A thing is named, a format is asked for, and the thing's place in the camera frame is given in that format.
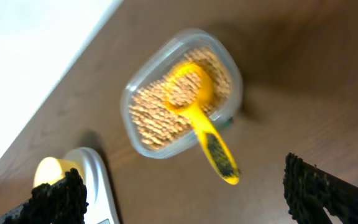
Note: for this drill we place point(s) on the clear container of soybeans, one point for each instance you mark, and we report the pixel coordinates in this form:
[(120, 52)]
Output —
[(154, 131)]

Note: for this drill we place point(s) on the pale yellow bowl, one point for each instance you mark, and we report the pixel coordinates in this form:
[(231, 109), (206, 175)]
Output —
[(50, 170)]

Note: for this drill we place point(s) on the white kitchen scale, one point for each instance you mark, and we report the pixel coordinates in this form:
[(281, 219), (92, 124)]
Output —
[(101, 206)]

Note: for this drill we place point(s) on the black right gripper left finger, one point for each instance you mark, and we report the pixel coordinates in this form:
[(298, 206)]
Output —
[(63, 202)]

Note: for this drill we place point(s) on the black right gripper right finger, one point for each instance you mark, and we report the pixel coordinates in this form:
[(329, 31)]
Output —
[(312, 194)]

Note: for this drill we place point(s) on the yellow measuring scoop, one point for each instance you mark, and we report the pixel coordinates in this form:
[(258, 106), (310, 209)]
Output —
[(212, 144)]

